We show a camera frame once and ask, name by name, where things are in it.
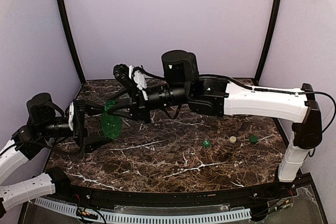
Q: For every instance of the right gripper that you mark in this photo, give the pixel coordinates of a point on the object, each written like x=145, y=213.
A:
x=137, y=105

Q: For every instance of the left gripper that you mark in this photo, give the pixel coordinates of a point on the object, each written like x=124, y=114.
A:
x=79, y=122

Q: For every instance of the green soda bottle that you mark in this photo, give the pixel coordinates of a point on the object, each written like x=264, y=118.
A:
x=111, y=125

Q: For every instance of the small green soda cap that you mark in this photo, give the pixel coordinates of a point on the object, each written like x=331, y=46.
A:
x=206, y=143

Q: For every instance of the cream bottle cap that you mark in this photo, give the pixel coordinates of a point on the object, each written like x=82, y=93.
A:
x=232, y=139

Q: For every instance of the green bottle cap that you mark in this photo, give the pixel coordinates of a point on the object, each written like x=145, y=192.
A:
x=253, y=139

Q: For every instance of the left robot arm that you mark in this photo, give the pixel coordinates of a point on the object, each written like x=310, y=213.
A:
x=46, y=120

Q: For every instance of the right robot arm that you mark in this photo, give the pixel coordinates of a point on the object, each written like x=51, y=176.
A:
x=214, y=95

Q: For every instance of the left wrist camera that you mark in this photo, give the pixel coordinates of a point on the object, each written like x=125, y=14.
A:
x=70, y=116

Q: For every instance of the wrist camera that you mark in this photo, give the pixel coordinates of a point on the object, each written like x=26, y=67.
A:
x=70, y=116
x=130, y=78

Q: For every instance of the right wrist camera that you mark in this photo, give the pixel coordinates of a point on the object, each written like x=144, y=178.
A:
x=130, y=78

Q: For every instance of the left black frame post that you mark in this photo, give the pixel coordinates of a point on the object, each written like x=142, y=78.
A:
x=70, y=40

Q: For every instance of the black frame post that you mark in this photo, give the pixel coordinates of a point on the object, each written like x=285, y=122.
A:
x=268, y=40
x=70, y=40

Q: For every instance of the white slotted cable duct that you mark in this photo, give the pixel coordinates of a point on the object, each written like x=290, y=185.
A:
x=132, y=214

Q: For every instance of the black front rail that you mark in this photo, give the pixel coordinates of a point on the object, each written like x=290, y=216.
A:
x=250, y=197

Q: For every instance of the right black frame post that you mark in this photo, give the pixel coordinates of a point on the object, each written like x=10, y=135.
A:
x=268, y=40

